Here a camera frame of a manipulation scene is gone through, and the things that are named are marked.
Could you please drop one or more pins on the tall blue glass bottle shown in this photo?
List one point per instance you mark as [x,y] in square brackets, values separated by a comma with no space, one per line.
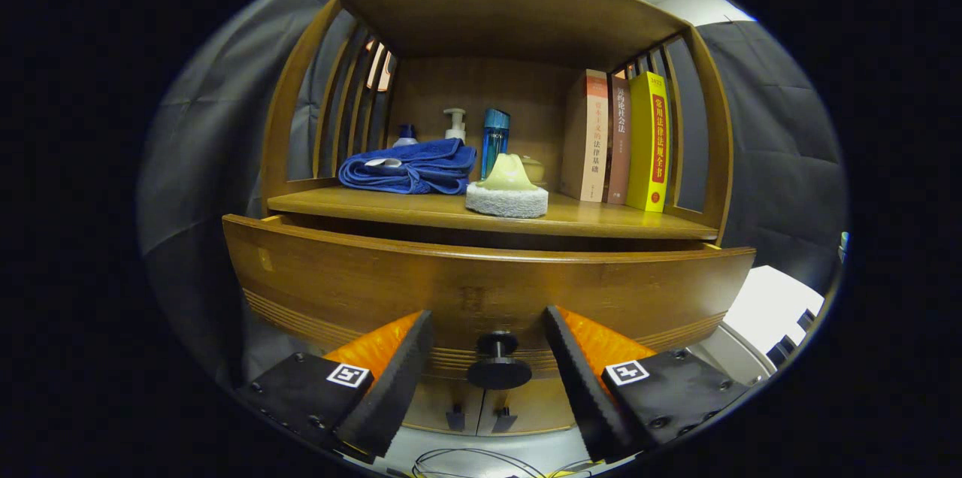
[494,136]

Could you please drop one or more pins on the tan lidded teacup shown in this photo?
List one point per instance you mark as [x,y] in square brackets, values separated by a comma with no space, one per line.
[535,170]

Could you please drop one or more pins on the black round drawer knob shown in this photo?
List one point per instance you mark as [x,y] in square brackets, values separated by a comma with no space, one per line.
[497,371]

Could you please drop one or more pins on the wooden drawer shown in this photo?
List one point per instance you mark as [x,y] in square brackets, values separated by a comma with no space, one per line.
[451,290]

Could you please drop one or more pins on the white panelled table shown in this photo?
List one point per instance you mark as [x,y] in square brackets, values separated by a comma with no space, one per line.
[774,297]

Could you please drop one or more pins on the small white blue-capped bottle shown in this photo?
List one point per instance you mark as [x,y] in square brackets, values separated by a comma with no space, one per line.
[406,134]

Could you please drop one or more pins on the brown book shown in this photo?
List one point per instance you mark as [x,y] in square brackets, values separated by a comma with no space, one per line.
[619,140]

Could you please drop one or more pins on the yellow book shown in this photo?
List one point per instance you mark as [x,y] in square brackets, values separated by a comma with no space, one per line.
[648,140]

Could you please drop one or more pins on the wooden cabinet door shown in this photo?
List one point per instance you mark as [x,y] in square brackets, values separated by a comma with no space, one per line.
[541,406]
[432,406]

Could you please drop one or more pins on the beige orange-topped book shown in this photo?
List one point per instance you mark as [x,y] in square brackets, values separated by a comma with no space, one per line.
[586,136]

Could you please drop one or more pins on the black backdrop cloth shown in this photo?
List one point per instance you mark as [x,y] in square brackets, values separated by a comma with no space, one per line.
[774,162]

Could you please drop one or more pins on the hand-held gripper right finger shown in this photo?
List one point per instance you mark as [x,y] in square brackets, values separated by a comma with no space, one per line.
[582,391]

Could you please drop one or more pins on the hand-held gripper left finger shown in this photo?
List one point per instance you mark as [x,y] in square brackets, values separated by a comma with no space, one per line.
[398,391]

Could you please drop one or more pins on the wooden cabinet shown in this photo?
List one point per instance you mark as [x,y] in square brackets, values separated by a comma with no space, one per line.
[496,12]

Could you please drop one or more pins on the blue folded towel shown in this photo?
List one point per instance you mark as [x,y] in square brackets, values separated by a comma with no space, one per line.
[409,170]

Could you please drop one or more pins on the wooden countertop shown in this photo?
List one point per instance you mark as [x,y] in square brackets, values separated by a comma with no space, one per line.
[601,216]

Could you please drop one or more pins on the white pump bottle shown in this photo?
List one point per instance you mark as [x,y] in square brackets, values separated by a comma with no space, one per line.
[455,125]

